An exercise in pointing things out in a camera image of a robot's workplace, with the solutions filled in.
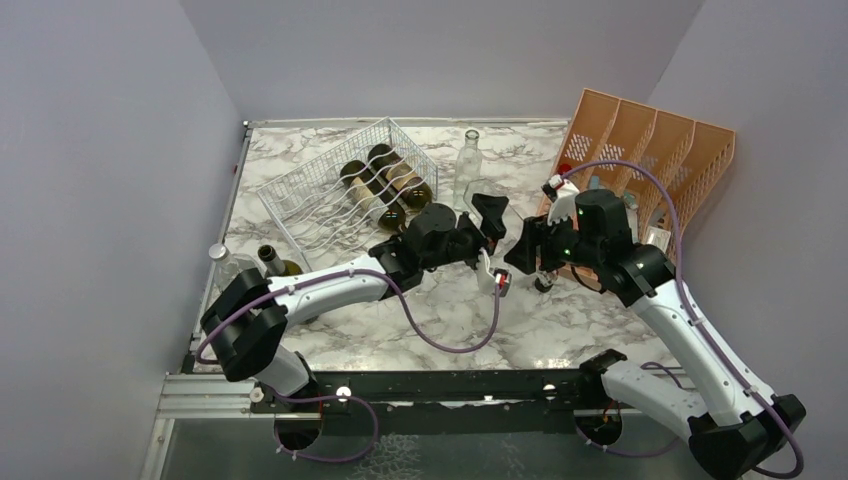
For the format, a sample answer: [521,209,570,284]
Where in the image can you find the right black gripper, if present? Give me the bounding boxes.
[505,207,603,273]

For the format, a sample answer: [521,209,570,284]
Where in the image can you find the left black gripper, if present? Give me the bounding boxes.
[421,195,509,281]

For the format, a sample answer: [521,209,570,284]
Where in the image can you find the clear square glass bottle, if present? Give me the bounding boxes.
[453,129,483,210]

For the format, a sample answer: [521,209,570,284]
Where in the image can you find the silver-neck green wine bottle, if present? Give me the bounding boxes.
[367,143,434,211]

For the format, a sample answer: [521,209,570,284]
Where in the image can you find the dark-neck green wine bottle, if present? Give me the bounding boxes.
[339,160,407,233]

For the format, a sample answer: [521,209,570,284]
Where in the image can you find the clear textured glass bottle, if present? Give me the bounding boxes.
[463,178,524,256]

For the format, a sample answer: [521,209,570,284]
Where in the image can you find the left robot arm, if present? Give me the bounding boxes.
[196,193,511,411]

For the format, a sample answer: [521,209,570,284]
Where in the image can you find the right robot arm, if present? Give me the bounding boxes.
[504,189,806,479]

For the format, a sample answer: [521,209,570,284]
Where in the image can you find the small red-cap black bottle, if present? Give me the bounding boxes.
[534,273,557,293]

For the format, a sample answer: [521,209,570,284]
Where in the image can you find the white packet in organizer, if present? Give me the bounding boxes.
[643,226,672,253]

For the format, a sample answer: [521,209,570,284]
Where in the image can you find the orange plastic file organizer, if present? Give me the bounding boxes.
[529,87,737,266]

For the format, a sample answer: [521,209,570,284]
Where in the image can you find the clear jar silver lid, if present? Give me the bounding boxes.
[208,243,261,292]

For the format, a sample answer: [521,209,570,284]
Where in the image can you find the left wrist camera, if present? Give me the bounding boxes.
[473,248,512,298]

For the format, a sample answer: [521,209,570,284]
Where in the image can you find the white wire wine rack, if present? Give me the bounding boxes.
[258,117,439,271]

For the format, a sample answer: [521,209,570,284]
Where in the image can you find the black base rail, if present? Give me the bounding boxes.
[249,369,613,437]

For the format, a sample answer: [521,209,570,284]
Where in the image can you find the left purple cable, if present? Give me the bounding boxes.
[195,268,503,366]

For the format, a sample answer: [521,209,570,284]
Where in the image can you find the purple cable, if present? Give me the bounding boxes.
[563,160,806,480]
[195,268,503,366]

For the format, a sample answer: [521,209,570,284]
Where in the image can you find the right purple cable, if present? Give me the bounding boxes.
[563,160,806,480]

